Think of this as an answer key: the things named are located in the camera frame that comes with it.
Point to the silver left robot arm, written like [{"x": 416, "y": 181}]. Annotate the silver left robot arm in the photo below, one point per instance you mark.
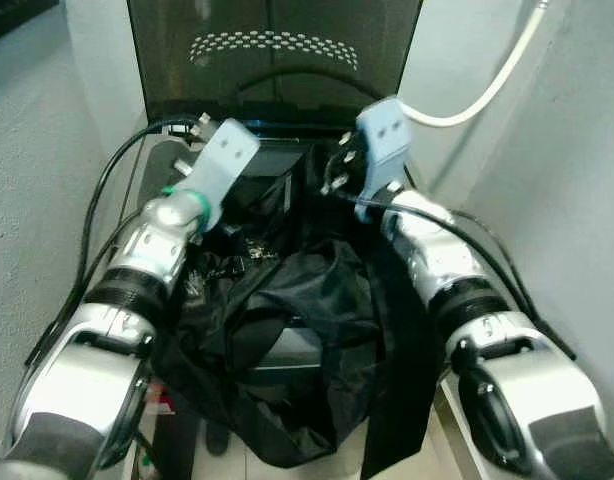
[{"x": 107, "y": 330}]

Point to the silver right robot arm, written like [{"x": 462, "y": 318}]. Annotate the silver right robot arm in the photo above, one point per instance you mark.
[{"x": 517, "y": 370}]

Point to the red white packet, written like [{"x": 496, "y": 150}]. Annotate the red white packet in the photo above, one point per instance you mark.
[{"x": 157, "y": 400}]

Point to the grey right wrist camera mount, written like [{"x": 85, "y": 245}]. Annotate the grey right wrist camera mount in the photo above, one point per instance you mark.
[{"x": 385, "y": 140}]

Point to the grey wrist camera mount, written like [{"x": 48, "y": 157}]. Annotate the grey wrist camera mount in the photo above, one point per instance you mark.
[
  {"x": 385, "y": 140},
  {"x": 222, "y": 165}
]

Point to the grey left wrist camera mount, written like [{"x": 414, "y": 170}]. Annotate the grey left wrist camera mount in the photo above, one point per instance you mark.
[{"x": 222, "y": 165}]

